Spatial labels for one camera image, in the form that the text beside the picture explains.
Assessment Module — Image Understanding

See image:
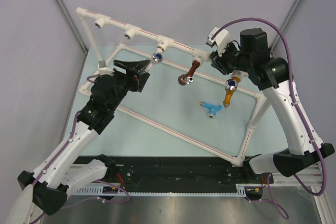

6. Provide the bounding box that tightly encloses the amber yellow water faucet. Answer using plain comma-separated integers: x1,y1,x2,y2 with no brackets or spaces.
223,77,240,108

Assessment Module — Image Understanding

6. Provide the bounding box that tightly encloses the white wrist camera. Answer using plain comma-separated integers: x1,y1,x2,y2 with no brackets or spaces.
98,60,113,75
206,27,231,56

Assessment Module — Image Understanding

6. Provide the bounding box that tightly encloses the light green table mat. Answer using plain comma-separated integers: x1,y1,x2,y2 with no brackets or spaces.
65,48,287,156

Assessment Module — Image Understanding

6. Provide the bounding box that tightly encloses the aluminium extrusion rail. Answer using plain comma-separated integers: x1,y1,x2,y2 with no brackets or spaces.
272,164,335,223

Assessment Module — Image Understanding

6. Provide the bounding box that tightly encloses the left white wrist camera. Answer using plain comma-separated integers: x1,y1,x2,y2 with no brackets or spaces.
98,60,113,75

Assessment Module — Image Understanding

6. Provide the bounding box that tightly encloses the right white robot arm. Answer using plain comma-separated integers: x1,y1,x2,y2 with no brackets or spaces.
207,27,335,183

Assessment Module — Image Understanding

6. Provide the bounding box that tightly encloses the blue water faucet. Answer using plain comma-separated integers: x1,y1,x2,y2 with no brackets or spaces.
200,102,223,119

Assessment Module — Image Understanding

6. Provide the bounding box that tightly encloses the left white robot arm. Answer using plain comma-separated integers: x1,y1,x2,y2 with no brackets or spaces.
18,60,151,216

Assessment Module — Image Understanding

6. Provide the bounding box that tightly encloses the dark red water faucet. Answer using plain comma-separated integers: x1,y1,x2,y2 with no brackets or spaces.
178,60,201,86

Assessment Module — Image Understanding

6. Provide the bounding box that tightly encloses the white PVC pipe frame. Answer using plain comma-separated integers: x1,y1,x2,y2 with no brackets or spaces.
76,7,254,167

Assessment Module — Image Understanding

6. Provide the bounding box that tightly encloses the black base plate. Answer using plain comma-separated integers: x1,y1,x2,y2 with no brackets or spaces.
78,155,275,193

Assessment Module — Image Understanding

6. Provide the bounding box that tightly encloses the white water faucet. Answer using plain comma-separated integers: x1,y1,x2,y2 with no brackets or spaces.
145,47,164,72

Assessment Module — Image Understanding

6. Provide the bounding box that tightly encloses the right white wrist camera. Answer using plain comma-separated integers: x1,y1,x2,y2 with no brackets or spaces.
206,27,231,56

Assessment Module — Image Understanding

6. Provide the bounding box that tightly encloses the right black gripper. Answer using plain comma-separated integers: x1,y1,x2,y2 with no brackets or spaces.
210,40,253,75

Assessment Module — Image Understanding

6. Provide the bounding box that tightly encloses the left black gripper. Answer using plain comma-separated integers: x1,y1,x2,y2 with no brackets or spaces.
108,60,150,111

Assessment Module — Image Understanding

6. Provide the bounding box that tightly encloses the white slotted cable duct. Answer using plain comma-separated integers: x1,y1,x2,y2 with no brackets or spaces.
70,185,249,197

